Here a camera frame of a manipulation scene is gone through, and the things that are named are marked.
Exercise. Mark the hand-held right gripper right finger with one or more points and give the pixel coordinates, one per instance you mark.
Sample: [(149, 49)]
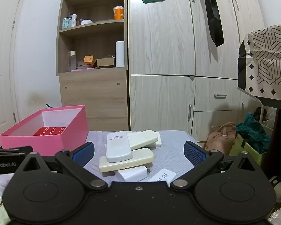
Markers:
[(194, 154)]

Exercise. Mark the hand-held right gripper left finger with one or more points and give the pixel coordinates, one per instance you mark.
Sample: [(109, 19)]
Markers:
[(84, 153)]

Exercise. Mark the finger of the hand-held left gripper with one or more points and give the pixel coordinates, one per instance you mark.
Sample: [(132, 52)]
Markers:
[(23, 149)]

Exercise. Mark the pink cardboard box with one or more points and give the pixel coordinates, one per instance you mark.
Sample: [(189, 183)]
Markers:
[(68, 136)]

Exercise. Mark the white remote with dark display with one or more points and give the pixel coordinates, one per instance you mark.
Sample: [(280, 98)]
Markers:
[(118, 147)]

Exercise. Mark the small white box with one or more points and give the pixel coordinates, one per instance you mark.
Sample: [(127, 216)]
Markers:
[(162, 175)]

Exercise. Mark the white charger block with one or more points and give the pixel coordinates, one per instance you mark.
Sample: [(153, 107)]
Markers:
[(131, 174)]

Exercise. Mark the white remote with flip cover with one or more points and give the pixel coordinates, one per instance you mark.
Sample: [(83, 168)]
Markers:
[(142, 139)]

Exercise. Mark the cream remote with grey buttons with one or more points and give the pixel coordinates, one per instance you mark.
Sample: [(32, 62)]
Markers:
[(140, 159)]

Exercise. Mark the brown handbag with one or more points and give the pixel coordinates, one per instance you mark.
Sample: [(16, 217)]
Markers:
[(219, 140)]

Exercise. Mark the light green bin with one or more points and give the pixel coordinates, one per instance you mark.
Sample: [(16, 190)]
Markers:
[(241, 148)]

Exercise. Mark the wooden open shelf cabinet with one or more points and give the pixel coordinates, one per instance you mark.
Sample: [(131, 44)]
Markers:
[(93, 93)]

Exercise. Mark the teal cloth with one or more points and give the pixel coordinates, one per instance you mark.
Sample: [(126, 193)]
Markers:
[(253, 131)]

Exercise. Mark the white door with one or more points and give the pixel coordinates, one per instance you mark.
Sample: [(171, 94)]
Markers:
[(0, 75)]

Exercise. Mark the small brown cardboard box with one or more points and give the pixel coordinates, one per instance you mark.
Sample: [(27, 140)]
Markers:
[(105, 63)]

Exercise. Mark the small orange box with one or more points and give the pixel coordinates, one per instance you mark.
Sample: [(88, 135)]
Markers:
[(88, 60)]

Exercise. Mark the clear tall bottle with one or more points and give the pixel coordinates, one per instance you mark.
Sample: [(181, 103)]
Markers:
[(73, 61)]

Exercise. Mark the white paper roll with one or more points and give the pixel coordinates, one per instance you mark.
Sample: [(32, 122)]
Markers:
[(120, 54)]

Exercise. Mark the light wooden wardrobe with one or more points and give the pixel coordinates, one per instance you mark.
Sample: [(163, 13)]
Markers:
[(161, 51)]

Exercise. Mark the patterned tablecloth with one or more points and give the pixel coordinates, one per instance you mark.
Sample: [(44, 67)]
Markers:
[(269, 61)]

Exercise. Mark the white cup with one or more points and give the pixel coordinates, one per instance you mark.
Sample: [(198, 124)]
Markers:
[(86, 22)]

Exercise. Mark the teal patterned can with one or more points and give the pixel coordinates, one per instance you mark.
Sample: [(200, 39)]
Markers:
[(65, 23)]

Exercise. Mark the white pump bottle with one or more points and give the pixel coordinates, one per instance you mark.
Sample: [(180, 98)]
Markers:
[(73, 21)]

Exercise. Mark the black ribbon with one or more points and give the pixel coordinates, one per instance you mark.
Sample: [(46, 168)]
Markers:
[(213, 21)]

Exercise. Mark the orange paper cup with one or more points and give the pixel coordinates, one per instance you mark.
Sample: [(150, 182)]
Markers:
[(118, 13)]

